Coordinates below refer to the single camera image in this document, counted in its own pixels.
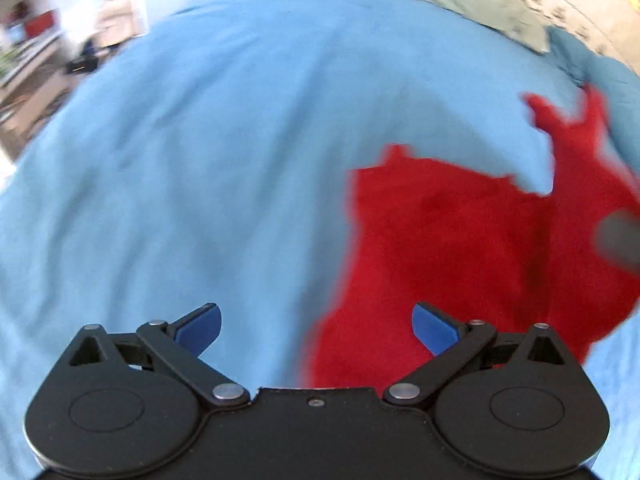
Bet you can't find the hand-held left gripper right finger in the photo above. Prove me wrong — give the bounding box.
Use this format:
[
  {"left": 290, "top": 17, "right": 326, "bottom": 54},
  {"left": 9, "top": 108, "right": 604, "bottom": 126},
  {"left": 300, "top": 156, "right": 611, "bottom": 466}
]
[{"left": 382, "top": 301, "right": 577, "bottom": 406}]

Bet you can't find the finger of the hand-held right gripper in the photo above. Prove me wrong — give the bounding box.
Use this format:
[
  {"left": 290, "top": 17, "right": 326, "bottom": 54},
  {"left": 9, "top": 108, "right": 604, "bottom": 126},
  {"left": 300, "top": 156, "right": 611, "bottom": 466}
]
[{"left": 594, "top": 209, "right": 640, "bottom": 277}]

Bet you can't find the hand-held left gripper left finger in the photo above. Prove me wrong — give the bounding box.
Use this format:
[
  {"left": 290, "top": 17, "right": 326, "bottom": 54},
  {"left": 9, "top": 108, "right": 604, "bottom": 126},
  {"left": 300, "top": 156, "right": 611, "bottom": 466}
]
[{"left": 66, "top": 302, "right": 251, "bottom": 407}]

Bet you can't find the red long-sleeved sweater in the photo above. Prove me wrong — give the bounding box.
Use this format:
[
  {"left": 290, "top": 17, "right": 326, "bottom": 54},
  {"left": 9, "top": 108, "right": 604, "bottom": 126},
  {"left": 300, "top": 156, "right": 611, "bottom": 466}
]
[{"left": 305, "top": 85, "right": 640, "bottom": 391}]

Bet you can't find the bed with blue sheet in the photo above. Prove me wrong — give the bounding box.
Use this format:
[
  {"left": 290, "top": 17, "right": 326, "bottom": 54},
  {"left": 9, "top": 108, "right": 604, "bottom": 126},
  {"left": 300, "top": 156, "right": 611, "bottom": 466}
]
[{"left": 0, "top": 0, "right": 640, "bottom": 480}]

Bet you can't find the pale green pillow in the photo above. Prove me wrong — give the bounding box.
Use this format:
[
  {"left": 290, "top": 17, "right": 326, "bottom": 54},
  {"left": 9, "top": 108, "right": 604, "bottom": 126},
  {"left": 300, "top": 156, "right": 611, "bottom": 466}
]
[{"left": 362, "top": 0, "right": 551, "bottom": 54}]

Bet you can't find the white shelf unit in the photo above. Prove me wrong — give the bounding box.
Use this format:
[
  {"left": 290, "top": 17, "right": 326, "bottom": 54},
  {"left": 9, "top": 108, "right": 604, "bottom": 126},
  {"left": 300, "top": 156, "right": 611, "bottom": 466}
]
[{"left": 0, "top": 0, "right": 151, "bottom": 161}]

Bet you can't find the red box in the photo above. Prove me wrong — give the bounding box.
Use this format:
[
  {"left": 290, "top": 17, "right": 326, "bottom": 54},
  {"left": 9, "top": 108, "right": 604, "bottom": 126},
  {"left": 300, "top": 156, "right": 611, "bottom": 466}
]
[{"left": 24, "top": 10, "right": 57, "bottom": 38}]

